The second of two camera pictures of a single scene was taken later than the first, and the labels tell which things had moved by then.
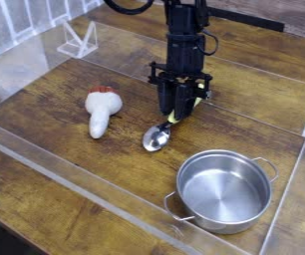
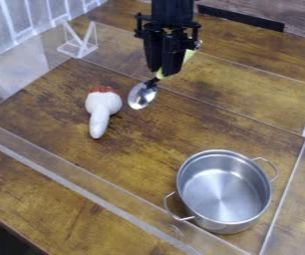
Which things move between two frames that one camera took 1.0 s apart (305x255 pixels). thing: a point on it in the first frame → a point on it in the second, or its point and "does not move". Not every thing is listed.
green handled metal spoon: x=155 y=136 → x=145 y=91
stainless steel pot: x=222 y=190 does not move
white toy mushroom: x=103 y=104 does not move
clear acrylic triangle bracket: x=79 y=47 does not move
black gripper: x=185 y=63 → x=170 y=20
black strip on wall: x=248 y=18 does not move
